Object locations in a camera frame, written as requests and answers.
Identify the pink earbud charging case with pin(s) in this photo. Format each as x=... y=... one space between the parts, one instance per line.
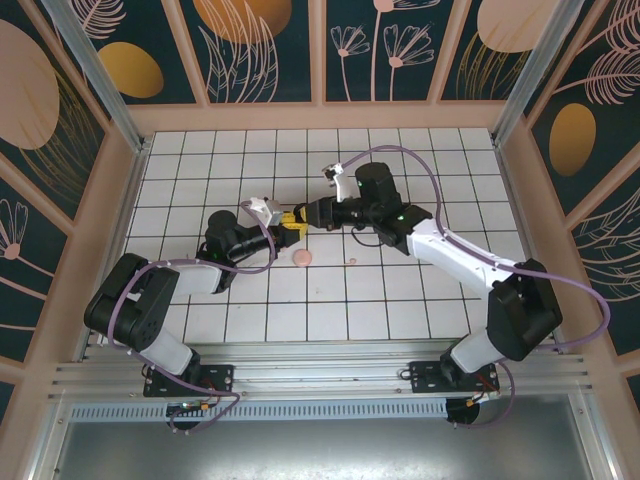
x=302 y=258

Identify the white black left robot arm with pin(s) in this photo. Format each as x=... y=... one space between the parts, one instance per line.
x=197 y=280

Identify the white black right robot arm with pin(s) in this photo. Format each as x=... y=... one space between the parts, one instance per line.
x=450 y=250

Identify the grey metal sheet panel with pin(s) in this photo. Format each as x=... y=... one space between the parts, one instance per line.
x=320 y=450

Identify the aluminium side rail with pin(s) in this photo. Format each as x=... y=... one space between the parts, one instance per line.
x=530 y=250
x=116 y=250

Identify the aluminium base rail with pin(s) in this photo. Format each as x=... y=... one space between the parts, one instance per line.
x=310 y=375

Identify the aluminium corner post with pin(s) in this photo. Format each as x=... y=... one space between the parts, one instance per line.
x=100 y=85
x=525 y=85

